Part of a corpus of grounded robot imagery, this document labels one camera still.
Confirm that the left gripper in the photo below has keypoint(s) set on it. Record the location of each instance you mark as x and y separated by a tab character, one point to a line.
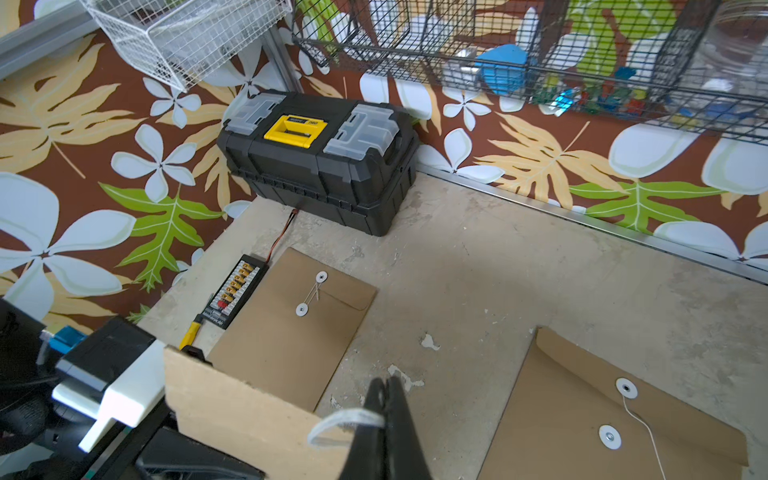
156	449

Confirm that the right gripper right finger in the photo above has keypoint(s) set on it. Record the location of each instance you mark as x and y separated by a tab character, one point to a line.
403	455

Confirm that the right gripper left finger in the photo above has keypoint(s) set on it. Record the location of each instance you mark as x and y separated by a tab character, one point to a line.
366	455

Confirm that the brown kraft file bag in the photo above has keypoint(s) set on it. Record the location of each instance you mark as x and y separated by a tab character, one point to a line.
291	335

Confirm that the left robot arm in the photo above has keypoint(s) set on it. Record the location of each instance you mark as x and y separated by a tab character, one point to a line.
40	437

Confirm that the black toolbox yellow latch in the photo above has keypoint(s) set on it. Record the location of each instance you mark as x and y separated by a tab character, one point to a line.
348	161

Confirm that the blue object in basket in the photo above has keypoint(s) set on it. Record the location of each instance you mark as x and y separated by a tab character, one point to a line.
503	69

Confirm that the clear plastic jar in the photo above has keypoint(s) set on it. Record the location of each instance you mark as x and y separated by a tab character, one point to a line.
725	86

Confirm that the yellow handled screwdriver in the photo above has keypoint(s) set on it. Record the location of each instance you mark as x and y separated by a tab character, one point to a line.
192	332

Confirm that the white wire basket left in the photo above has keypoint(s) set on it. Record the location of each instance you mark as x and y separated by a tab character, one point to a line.
179	43

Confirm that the black wire basket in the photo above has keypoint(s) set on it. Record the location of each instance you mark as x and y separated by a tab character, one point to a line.
622	59

